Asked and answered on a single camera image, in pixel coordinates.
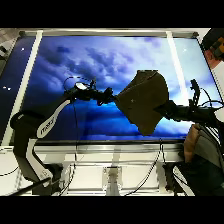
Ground tan garment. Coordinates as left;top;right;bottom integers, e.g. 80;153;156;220
182;123;203;164

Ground black cable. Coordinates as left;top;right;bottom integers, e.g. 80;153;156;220
62;75;95;92
58;99;80;197
124;139;165;197

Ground brown garment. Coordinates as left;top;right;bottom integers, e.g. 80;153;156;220
114;69;170;137

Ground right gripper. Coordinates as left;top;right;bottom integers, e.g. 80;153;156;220
153;99;180;122

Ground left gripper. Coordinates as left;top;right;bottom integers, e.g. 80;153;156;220
95;87;117;107

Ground grey garment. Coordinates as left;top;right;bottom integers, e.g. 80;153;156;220
194;128;224;169

